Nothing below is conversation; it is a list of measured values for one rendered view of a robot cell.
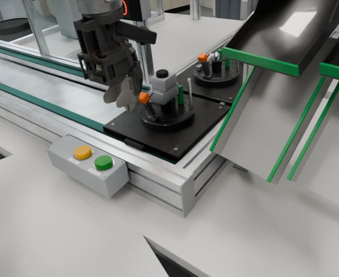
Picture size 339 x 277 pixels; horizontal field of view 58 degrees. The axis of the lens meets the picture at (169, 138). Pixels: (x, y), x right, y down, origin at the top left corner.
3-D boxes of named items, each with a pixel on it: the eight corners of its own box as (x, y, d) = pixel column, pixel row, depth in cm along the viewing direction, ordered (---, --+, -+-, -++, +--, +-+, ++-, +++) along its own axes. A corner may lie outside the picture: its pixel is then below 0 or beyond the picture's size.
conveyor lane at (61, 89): (181, 192, 72) (179, 160, 66) (1, 105, 116) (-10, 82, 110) (237, 131, 89) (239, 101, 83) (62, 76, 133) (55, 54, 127)
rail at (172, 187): (184, 219, 66) (180, 183, 59) (-15, 113, 112) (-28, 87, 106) (198, 202, 69) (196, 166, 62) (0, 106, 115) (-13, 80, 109)
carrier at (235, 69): (233, 110, 82) (235, 66, 75) (163, 90, 95) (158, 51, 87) (268, 75, 97) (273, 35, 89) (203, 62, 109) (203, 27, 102)
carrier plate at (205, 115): (178, 164, 66) (178, 156, 65) (103, 132, 79) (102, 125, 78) (230, 112, 81) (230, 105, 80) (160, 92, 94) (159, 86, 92)
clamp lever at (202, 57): (208, 77, 89) (203, 57, 83) (203, 76, 90) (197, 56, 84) (214, 68, 90) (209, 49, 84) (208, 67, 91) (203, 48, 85)
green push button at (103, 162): (104, 175, 65) (102, 169, 64) (92, 169, 67) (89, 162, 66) (117, 165, 68) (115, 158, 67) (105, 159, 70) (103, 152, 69)
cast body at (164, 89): (164, 105, 72) (160, 78, 68) (149, 101, 75) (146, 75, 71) (184, 90, 78) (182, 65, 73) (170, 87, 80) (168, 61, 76)
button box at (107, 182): (109, 199, 67) (103, 179, 63) (52, 166, 78) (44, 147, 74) (130, 179, 71) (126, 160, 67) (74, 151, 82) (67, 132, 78)
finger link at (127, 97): (115, 122, 63) (104, 82, 57) (134, 108, 67) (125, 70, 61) (125, 126, 61) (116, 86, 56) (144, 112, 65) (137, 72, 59)
